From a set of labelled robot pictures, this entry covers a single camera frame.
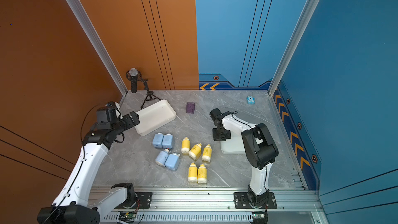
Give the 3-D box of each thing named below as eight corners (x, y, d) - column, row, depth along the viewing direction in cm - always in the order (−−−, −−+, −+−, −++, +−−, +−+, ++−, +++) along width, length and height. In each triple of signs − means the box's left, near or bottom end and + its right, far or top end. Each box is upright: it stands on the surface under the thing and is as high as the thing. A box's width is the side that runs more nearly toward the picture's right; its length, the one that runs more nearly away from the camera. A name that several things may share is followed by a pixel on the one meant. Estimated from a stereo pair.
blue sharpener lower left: (157, 165, 85) (154, 160, 80) (165, 151, 90) (162, 146, 85) (164, 168, 84) (161, 164, 79) (172, 154, 89) (169, 149, 84)
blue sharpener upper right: (164, 150, 91) (161, 145, 85) (166, 139, 96) (163, 133, 90) (172, 150, 91) (170, 145, 85) (174, 139, 96) (172, 133, 90)
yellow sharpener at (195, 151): (189, 157, 89) (188, 151, 83) (198, 147, 92) (198, 141, 87) (194, 162, 87) (194, 157, 81) (204, 151, 91) (204, 146, 85)
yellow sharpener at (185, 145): (182, 156, 89) (181, 151, 83) (183, 142, 94) (182, 136, 89) (189, 156, 89) (188, 151, 83) (190, 142, 94) (189, 136, 89)
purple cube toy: (186, 113, 110) (185, 108, 105) (186, 106, 114) (186, 101, 109) (194, 113, 110) (194, 108, 105) (195, 106, 114) (194, 101, 109)
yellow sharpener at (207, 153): (202, 162, 86) (202, 157, 80) (204, 149, 91) (205, 143, 86) (210, 164, 86) (210, 159, 80) (212, 150, 91) (212, 144, 85)
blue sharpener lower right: (166, 168, 84) (163, 164, 79) (171, 155, 89) (169, 151, 84) (176, 171, 83) (174, 168, 78) (181, 158, 88) (180, 154, 83)
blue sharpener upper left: (154, 149, 92) (151, 144, 86) (156, 138, 96) (153, 133, 91) (163, 149, 92) (161, 144, 86) (165, 138, 96) (163, 132, 91)
